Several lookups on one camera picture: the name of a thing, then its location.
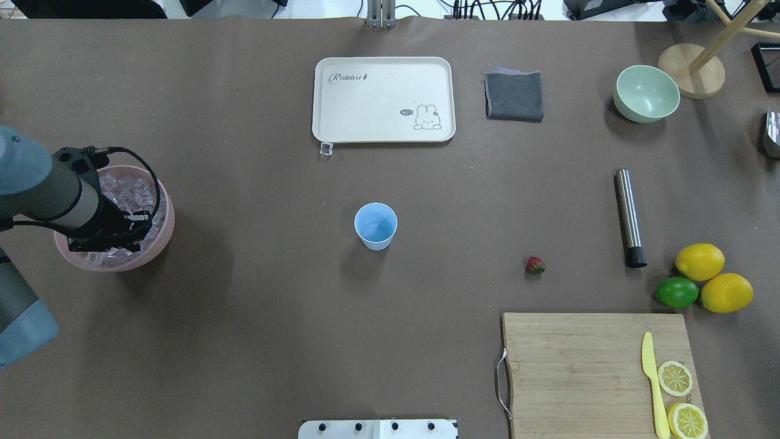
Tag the light blue plastic cup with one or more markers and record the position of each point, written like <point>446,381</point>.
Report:
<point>376,224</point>

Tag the red strawberry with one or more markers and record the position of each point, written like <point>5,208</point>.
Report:
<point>535,266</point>

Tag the yellow lemon upper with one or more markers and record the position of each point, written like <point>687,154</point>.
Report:
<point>700,262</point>

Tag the grey folded cloth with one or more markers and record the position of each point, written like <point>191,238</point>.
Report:
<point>514,95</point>

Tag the mint green bowl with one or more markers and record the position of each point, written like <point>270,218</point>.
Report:
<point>645,94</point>

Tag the yellow lemon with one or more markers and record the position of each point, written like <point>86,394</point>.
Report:
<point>700,262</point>
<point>727,292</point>

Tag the steel muddler black tip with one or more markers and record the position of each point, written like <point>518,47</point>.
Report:
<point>634,255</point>

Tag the lemon half upper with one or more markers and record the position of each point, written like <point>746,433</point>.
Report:
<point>686,420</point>

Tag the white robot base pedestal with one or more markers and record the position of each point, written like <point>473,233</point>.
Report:
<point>379,428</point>

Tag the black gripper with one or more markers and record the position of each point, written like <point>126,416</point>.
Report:
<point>108,217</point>

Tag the green lime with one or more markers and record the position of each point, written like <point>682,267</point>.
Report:
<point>677,292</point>

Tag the wooden cutting board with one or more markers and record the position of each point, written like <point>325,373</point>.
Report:
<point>580,375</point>

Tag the single clear ice cube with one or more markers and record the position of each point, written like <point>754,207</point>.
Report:
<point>326,149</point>

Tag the pile of clear ice cubes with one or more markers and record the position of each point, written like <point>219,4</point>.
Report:
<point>131,192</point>

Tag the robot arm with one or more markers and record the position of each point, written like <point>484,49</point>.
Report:
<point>59,191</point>

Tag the yellow lemon lower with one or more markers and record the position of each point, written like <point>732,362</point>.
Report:
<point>727,292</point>

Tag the cream rabbit tray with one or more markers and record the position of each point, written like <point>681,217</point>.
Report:
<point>383,100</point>

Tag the wooden cup stand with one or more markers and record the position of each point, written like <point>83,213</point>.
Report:
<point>697,71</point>

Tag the yellow plastic knife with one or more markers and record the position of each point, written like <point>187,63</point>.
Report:
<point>648,364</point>

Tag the pink plastic bowl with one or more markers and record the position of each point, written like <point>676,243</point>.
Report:
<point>61,241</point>

